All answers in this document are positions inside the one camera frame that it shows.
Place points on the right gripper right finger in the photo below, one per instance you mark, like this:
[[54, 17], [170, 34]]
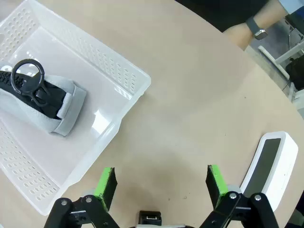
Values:
[[217, 187]]

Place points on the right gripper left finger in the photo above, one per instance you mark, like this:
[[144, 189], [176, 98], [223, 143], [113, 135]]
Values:
[[107, 187]]

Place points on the black deli stapler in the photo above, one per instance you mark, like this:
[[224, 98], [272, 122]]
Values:
[[149, 213]]

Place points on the white device with dark screen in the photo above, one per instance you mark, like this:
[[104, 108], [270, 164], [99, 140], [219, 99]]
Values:
[[285, 156]]

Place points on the grey pencil case black zipper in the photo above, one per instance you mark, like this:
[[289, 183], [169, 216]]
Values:
[[31, 111]]

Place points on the person's left forearm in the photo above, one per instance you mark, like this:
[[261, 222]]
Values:
[[270, 12]]

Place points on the white perforated plastic basket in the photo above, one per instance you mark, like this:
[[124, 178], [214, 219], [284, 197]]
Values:
[[71, 152]]

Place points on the person's left hand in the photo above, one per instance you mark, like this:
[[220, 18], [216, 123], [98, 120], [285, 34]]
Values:
[[238, 35]]

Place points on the black bag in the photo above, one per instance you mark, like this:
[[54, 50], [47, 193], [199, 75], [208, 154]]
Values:
[[297, 73]]

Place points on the dark wristwatch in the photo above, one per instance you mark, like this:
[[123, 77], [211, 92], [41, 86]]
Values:
[[255, 28]]

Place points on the white desk frame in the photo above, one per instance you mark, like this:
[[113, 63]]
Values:
[[280, 59]]

